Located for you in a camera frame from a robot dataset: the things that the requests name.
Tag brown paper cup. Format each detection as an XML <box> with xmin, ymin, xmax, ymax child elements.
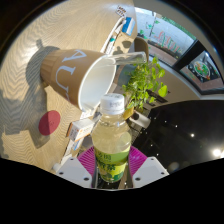
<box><xmin>39</xmin><ymin>49</ymin><xmax>118</xmax><ymax>113</ymax></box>

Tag colourful window poster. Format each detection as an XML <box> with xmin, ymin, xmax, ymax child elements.
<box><xmin>181</xmin><ymin>49</ymin><xmax>224</xmax><ymax>91</ymax></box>

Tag white green pen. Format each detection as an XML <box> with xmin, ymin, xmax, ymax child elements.
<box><xmin>99</xmin><ymin>18</ymin><xmax>126</xmax><ymax>54</ymax></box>

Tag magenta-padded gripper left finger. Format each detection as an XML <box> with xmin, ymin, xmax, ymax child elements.
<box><xmin>54</xmin><ymin>146</ymin><xmax>98</xmax><ymax>189</ymax></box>

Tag green potted plant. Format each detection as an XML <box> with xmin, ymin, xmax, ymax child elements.
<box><xmin>121</xmin><ymin>56</ymin><xmax>169</xmax><ymax>129</ymax></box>

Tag green-label clear drink bottle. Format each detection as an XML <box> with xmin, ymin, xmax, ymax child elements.
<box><xmin>90</xmin><ymin>93</ymin><xmax>133</xmax><ymax>184</ymax></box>

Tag silver pill blister pack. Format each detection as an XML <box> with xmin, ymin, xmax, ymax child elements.
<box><xmin>115</xmin><ymin>4</ymin><xmax>128</xmax><ymax>18</ymax></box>

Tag white paper leaflet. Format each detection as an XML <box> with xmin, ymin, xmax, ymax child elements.
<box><xmin>61</xmin><ymin>138</ymin><xmax>84</xmax><ymax>162</ymax></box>

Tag small white blue carton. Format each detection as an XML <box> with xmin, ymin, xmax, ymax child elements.
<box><xmin>66</xmin><ymin>118</ymin><xmax>95</xmax><ymax>143</ymax></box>

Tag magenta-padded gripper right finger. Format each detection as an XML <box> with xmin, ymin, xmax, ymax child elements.
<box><xmin>128</xmin><ymin>145</ymin><xmax>169</xmax><ymax>189</ymax></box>

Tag flat blue box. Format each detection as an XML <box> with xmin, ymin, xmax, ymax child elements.
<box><xmin>121</xmin><ymin>16</ymin><xmax>136</xmax><ymax>36</ymax></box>

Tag ceiling spot lights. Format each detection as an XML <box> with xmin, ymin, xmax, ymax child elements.
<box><xmin>188</xmin><ymin>132</ymin><xmax>224</xmax><ymax>159</ymax></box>

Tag flat round red coaster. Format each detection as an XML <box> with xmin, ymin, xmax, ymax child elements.
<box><xmin>38</xmin><ymin>109</ymin><xmax>62</xmax><ymax>137</ymax></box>

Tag brown spotted notebook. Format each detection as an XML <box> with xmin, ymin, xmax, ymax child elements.
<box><xmin>133</xmin><ymin>36</ymin><xmax>150</xmax><ymax>63</ymax></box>

